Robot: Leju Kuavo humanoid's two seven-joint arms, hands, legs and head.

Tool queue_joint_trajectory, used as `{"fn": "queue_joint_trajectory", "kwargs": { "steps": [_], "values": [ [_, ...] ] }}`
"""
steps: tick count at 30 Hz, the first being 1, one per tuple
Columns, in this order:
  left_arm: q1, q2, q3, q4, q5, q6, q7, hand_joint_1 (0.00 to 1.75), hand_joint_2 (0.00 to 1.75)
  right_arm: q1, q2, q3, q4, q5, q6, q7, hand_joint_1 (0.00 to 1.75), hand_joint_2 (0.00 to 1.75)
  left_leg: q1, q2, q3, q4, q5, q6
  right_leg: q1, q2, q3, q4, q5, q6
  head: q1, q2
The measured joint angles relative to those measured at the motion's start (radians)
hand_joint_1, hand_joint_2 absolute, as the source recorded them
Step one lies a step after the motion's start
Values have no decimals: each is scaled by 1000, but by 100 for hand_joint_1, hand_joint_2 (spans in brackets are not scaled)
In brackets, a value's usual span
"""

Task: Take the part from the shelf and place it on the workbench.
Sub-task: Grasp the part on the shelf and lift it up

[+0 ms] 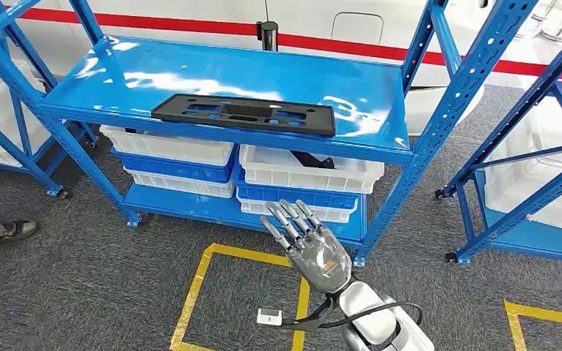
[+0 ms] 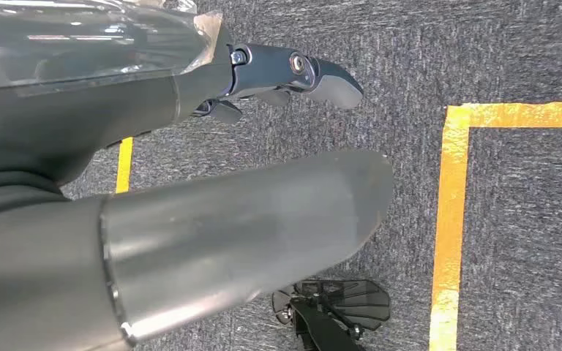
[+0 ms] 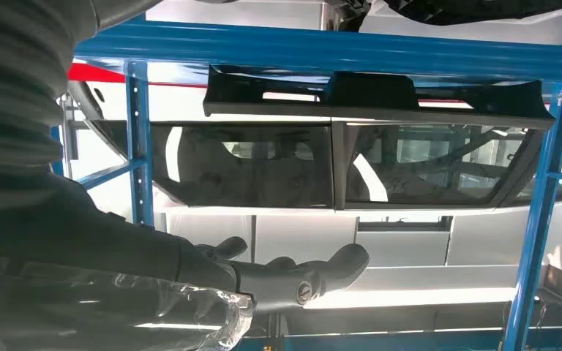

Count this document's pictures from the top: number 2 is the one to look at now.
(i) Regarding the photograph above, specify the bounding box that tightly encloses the black robot foot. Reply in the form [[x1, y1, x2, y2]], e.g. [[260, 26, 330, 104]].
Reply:
[[271, 278, 391, 351]]

